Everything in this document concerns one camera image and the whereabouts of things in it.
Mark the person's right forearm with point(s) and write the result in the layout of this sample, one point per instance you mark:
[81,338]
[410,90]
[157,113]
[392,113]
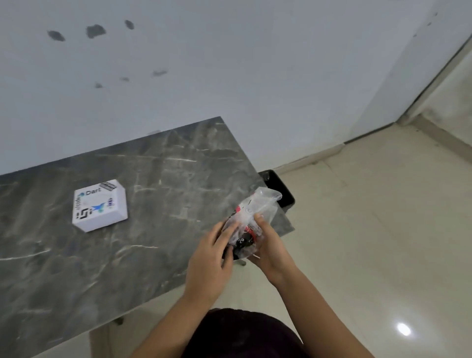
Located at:
[317,317]

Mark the person's right thumb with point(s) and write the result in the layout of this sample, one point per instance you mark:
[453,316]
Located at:
[262,224]

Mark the beige table leg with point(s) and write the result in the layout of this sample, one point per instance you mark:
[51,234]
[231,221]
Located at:
[99,343]
[241,262]

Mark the person's left forearm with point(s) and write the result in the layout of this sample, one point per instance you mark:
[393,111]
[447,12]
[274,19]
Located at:
[166,324]

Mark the person's dark clothing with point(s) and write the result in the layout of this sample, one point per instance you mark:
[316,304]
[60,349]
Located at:
[243,335]

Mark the white printed cardboard box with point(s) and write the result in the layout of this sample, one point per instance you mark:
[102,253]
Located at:
[96,206]

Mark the person's right hand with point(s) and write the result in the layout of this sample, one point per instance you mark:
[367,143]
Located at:
[274,256]

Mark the black red packaged item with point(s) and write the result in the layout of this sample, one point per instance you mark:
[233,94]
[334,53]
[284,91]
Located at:
[245,236]

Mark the clear plastic bag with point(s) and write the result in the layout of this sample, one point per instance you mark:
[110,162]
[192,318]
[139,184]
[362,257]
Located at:
[263,203]

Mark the person's left hand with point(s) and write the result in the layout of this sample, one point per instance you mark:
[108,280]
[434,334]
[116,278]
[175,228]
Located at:
[204,267]

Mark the person's left thumb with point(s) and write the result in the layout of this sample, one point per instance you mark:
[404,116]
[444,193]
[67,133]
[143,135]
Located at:
[228,258]

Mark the black waste bin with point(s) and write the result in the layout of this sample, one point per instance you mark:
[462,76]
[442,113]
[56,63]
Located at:
[285,199]

